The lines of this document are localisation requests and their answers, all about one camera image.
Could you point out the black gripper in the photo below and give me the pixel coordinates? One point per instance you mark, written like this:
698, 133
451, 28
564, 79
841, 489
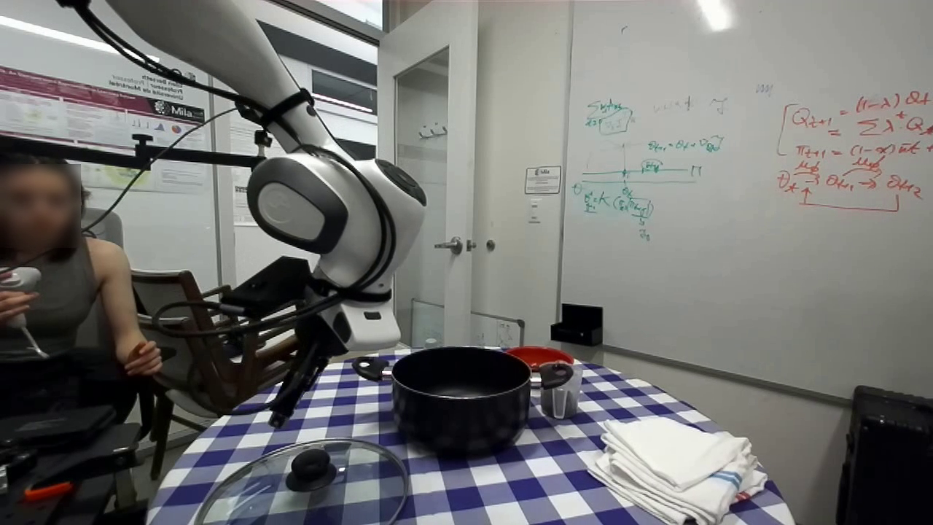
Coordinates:
317, 344

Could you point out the glass lid with black knob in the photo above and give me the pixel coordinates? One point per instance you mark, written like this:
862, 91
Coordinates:
309, 486

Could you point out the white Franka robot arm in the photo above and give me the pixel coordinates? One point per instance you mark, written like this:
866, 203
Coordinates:
331, 204

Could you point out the person's left forearm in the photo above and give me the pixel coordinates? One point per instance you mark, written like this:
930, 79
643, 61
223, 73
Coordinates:
133, 321

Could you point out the black cooking pot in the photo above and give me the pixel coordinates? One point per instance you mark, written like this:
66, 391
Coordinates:
458, 403

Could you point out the person's left hand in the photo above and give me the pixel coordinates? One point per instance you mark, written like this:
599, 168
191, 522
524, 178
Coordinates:
143, 357

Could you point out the person's right hand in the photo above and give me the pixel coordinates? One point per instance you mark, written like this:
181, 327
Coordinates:
13, 306

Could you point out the dark wooden chair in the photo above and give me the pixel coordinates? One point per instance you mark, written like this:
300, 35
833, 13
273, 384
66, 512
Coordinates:
193, 365

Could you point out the blue white checkered tablecloth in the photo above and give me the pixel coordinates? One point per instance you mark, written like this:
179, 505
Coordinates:
506, 486

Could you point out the black bag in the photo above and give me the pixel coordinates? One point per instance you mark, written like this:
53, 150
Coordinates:
67, 439

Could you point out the red bowl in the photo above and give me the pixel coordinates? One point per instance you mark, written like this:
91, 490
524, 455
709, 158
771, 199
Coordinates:
537, 357

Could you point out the person in grey top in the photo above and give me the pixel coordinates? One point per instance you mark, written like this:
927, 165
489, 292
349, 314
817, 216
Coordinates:
67, 301

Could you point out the white door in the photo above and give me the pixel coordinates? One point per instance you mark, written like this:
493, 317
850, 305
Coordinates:
440, 146

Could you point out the small black box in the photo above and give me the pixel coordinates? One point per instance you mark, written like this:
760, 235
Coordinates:
579, 325

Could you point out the black boom rod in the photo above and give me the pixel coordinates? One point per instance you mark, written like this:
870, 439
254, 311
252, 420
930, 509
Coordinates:
118, 156

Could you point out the folded white towels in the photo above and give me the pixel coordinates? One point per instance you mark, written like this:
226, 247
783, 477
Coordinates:
680, 467

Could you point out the whiteboard with writing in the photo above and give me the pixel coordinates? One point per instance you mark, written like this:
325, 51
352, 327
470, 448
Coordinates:
760, 242

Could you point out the large black case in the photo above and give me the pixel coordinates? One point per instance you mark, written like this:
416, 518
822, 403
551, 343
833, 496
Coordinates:
889, 455

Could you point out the small white wall sign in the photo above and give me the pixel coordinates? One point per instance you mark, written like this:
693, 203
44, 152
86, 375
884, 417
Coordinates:
542, 182

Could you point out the purple banner wall poster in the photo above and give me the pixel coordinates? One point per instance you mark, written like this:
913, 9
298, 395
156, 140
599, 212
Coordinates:
88, 98

